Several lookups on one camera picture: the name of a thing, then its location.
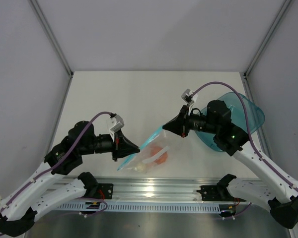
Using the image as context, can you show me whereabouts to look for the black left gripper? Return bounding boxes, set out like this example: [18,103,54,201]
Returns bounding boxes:
[79,129,140,162]

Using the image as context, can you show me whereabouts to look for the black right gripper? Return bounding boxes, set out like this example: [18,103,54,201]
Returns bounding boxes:
[163,104,219,138]

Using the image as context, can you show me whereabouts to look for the cream toy egg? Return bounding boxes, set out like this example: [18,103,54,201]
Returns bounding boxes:
[135,162,147,174]

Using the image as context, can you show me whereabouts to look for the clear zip top bag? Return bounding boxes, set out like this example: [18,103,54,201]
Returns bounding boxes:
[117,126,187,173]

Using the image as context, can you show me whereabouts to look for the orange toy pumpkin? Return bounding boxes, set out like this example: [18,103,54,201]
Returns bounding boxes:
[150,146,168,165]

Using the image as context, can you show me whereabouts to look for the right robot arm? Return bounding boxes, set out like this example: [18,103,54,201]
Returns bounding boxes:
[162,100,298,229]

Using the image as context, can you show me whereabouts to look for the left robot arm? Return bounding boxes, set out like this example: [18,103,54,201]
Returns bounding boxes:
[0,121,140,237]

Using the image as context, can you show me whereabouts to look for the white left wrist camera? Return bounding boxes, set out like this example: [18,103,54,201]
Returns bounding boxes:
[107,113,125,140]

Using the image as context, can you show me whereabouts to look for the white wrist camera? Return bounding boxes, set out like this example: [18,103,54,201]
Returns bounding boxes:
[107,113,125,140]
[181,89,198,113]

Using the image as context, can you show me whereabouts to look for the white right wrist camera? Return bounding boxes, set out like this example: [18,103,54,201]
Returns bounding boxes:
[181,89,198,113]

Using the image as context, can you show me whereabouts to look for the aluminium mounting rail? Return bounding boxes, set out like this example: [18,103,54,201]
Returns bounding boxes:
[48,176,269,205]

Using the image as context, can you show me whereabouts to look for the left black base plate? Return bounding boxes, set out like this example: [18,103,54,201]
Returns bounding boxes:
[96,183,114,200]

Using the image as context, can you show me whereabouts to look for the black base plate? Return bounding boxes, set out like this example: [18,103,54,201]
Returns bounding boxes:
[196,185,245,202]
[96,183,114,200]

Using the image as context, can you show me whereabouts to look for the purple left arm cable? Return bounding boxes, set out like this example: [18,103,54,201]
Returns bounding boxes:
[0,111,115,238]

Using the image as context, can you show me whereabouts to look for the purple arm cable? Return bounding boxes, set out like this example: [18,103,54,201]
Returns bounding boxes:
[0,111,115,238]
[191,81,298,223]

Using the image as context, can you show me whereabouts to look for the white slotted cable duct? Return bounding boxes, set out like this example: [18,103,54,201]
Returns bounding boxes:
[56,201,221,214]

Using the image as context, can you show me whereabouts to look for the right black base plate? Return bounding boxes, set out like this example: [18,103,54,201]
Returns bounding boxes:
[196,185,245,202]

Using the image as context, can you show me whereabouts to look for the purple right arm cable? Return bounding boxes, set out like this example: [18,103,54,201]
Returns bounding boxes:
[191,81,298,223]

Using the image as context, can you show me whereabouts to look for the left aluminium frame post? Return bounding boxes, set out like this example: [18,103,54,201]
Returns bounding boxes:
[28,0,74,78]

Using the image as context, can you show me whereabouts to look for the aluminium frame post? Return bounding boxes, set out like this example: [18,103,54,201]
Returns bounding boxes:
[28,0,74,78]
[243,0,295,80]

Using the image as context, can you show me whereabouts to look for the right aluminium frame post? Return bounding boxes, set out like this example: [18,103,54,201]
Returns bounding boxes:
[243,0,295,80]

